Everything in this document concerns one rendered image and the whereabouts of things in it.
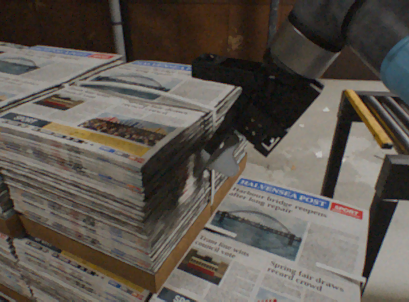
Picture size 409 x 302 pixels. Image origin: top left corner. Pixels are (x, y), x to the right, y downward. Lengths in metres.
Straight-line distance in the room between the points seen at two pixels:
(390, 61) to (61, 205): 0.45
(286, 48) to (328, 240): 0.38
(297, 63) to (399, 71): 0.12
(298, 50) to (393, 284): 1.51
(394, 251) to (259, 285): 1.45
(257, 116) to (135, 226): 0.21
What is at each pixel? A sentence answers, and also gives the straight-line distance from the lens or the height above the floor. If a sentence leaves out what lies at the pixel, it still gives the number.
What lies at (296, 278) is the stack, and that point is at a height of 0.83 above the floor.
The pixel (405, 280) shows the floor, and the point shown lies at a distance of 1.84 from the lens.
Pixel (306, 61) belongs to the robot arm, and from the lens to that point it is 0.40.
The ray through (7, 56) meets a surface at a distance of 0.91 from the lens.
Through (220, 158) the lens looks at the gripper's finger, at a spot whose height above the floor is 1.02.
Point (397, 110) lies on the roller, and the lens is 1.34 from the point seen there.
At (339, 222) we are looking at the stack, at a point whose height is 0.83.
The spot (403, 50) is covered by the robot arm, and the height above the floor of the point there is 1.20.
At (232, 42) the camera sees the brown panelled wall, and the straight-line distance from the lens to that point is 4.03.
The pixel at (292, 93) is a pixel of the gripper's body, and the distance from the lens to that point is 0.43.
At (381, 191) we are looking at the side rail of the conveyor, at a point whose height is 0.70.
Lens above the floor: 1.27
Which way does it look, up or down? 31 degrees down
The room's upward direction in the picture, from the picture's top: straight up
